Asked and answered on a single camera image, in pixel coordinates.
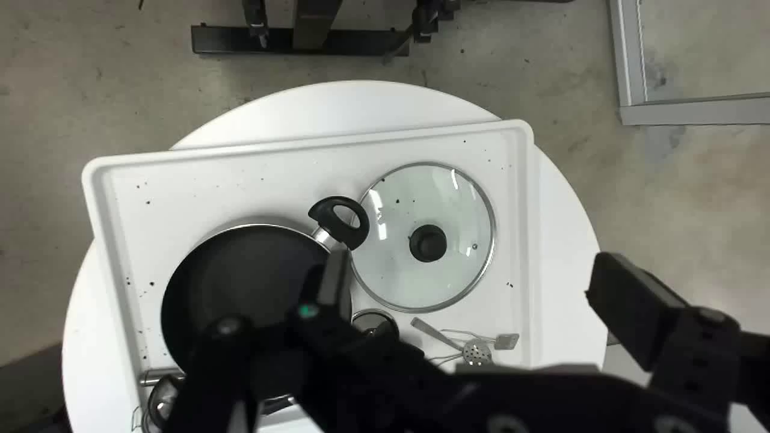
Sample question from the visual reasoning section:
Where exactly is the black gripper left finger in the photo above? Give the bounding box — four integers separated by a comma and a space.
170, 250, 350, 433

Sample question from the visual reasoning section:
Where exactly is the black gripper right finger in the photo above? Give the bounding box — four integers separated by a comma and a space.
587, 252, 770, 409

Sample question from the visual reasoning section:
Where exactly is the round glass pot lid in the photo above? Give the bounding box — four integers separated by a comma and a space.
353, 163, 496, 312

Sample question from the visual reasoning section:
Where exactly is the black nonstick pot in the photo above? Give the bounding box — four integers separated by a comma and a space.
148, 195, 391, 433

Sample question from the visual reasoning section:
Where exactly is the round white table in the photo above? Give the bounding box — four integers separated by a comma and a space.
63, 82, 605, 433

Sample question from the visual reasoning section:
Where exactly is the black metal stand base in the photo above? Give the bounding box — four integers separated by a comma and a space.
189, 0, 460, 57

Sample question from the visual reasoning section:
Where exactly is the grey metal frame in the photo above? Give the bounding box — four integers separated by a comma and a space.
605, 0, 770, 127

